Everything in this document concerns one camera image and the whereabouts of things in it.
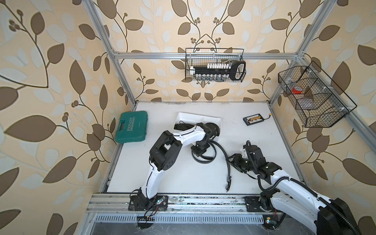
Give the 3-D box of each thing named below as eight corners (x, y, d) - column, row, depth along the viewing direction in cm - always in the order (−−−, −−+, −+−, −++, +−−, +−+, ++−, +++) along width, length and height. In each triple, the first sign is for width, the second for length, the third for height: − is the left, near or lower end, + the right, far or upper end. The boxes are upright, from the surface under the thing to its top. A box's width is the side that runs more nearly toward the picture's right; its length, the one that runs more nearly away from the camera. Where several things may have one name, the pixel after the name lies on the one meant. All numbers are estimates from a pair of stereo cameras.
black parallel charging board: (247, 125, 109) (248, 123, 107) (243, 119, 113) (244, 117, 110) (272, 118, 113) (274, 116, 111) (268, 113, 117) (269, 110, 115)
